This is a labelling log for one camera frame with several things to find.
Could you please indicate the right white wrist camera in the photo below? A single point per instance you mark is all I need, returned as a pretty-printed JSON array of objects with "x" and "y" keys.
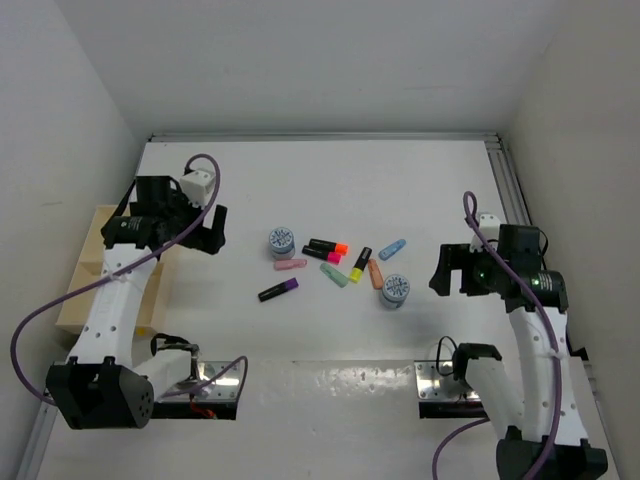
[{"x": 489, "y": 226}]

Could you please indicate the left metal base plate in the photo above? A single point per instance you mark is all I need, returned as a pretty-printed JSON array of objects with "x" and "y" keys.
[{"x": 215, "y": 381}]

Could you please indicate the blue lidded jar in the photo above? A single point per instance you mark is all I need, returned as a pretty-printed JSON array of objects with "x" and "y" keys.
[
  {"x": 394, "y": 291},
  {"x": 281, "y": 243}
]

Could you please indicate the aluminium frame rail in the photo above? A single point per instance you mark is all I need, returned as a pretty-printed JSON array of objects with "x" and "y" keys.
[{"x": 503, "y": 168}]

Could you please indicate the purple capped black highlighter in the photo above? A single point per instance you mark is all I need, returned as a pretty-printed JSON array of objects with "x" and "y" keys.
[{"x": 278, "y": 289}]

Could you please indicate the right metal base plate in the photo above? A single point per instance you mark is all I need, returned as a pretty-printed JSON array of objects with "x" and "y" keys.
[{"x": 437, "y": 384}]

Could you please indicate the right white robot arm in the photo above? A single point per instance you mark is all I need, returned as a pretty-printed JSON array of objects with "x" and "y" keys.
[{"x": 539, "y": 428}]

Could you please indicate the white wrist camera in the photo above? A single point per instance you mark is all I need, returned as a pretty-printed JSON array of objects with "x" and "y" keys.
[
  {"x": 489, "y": 226},
  {"x": 197, "y": 186}
]

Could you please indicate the orange capped black highlighter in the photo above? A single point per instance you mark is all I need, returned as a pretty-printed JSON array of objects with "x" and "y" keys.
[{"x": 339, "y": 248}]

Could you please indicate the metal base plate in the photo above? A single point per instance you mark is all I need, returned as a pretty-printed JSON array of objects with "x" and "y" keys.
[
  {"x": 215, "y": 381},
  {"x": 437, "y": 384}
]

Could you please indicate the yellow capped black highlighter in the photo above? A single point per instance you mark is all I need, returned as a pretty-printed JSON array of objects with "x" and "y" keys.
[{"x": 360, "y": 264}]

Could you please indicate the pink capped black highlighter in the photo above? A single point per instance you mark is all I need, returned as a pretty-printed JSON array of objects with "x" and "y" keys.
[{"x": 328, "y": 256}]

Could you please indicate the pastel pink correction tape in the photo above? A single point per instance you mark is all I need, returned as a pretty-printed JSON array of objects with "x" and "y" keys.
[{"x": 289, "y": 264}]

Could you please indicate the pastel blue correction tape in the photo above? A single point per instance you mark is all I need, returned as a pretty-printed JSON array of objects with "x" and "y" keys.
[{"x": 391, "y": 250}]

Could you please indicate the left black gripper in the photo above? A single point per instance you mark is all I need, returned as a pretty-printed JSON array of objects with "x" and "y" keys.
[{"x": 216, "y": 237}]

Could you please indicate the wooden divided tray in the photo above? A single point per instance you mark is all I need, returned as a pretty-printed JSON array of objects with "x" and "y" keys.
[{"x": 153, "y": 310}]

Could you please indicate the pastel green correction tape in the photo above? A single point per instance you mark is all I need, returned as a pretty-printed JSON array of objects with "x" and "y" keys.
[{"x": 334, "y": 275}]

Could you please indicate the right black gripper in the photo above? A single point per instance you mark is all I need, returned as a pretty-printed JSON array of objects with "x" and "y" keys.
[{"x": 455, "y": 256}]

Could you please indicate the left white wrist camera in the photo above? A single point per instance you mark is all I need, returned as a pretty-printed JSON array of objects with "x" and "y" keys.
[{"x": 197, "y": 186}]

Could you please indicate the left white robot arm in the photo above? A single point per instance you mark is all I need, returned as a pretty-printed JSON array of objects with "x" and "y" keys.
[{"x": 98, "y": 386}]

